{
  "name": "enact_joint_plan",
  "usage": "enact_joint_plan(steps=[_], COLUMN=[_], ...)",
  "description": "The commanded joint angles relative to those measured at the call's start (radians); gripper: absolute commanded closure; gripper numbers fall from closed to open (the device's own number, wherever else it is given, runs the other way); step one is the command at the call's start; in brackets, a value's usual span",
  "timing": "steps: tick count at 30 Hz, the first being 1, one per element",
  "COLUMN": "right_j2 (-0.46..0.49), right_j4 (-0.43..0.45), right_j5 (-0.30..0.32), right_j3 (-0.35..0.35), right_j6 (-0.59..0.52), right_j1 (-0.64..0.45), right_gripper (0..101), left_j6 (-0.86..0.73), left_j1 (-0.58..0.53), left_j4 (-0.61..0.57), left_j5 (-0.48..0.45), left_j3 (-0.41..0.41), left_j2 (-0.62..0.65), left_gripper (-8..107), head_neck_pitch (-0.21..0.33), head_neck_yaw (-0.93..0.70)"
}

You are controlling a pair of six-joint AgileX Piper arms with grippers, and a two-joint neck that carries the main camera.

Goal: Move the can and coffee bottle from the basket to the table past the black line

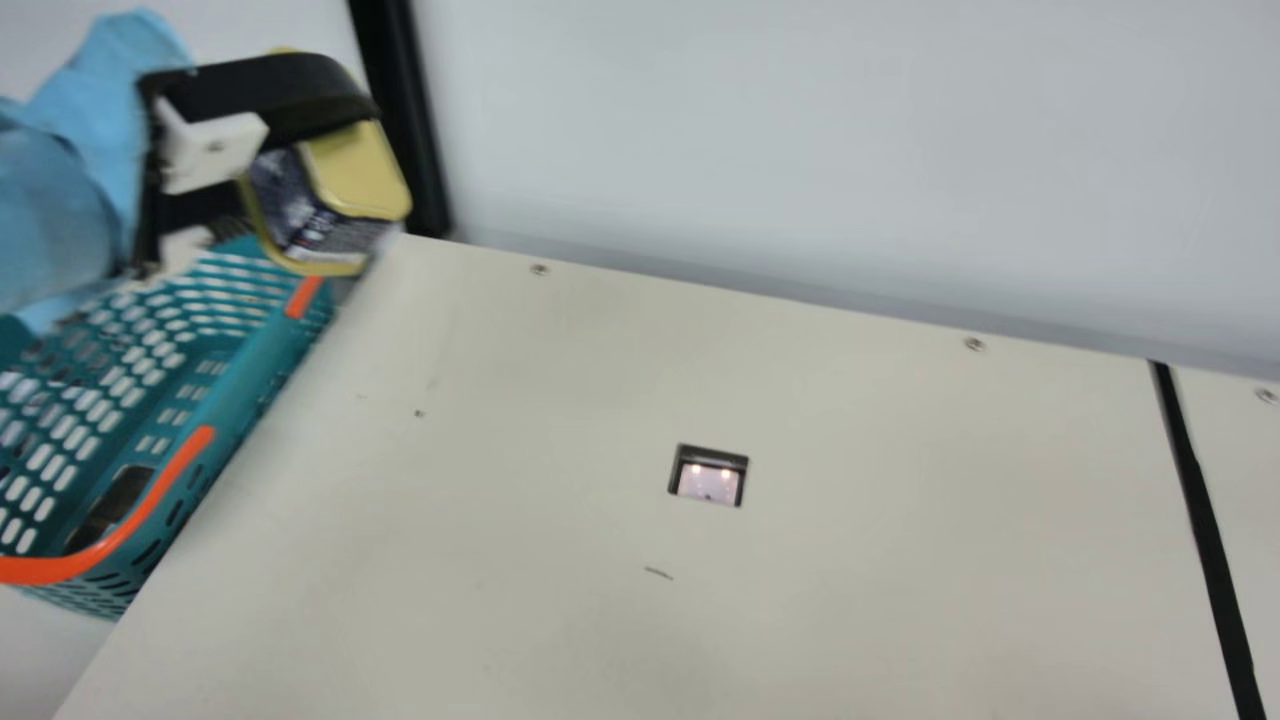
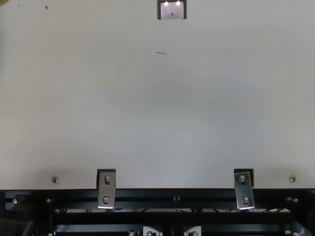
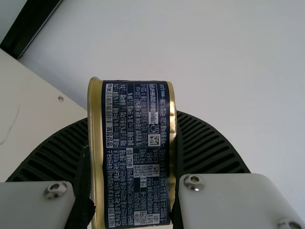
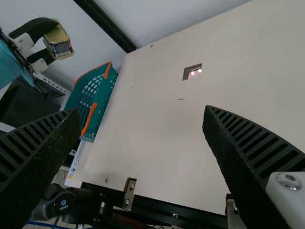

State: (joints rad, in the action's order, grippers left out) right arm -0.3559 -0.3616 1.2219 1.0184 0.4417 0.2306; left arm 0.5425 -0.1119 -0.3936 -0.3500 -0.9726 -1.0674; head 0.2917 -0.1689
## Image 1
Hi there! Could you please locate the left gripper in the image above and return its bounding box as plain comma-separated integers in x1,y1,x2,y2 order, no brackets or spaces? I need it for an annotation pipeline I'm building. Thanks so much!
0,10,382,337

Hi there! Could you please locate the small square scanner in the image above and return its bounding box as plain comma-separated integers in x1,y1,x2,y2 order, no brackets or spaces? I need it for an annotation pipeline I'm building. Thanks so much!
667,443,751,509

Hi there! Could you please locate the rectangular tin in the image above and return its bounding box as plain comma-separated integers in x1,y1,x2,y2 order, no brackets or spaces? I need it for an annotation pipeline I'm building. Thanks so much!
237,120,413,278

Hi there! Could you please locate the black strip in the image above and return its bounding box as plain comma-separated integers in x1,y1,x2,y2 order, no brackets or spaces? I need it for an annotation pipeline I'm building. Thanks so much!
1149,360,1269,720

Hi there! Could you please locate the teal shopping basket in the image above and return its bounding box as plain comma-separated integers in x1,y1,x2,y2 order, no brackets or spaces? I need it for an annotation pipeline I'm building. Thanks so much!
0,235,337,621

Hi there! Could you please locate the black post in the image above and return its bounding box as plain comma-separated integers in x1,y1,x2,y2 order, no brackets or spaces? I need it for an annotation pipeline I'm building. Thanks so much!
345,0,452,239

